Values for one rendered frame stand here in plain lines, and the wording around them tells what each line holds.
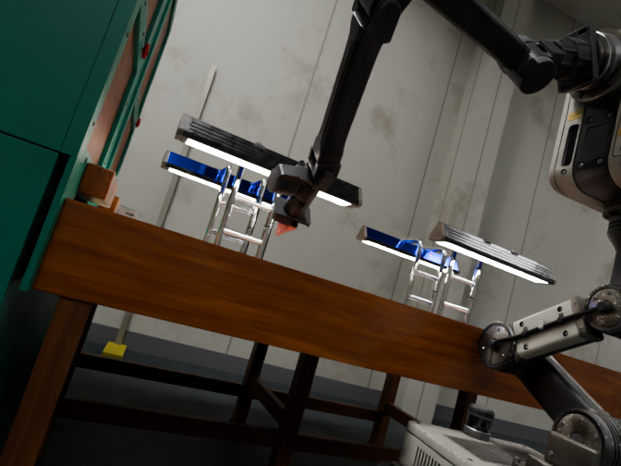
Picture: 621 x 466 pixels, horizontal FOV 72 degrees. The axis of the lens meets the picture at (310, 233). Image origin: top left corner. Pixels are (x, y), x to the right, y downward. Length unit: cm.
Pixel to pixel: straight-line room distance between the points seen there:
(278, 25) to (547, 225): 309
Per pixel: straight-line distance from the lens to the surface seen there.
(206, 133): 131
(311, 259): 341
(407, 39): 421
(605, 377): 184
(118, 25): 101
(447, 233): 166
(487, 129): 405
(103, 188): 109
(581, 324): 114
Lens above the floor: 72
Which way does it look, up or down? 8 degrees up
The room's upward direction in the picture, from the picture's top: 17 degrees clockwise
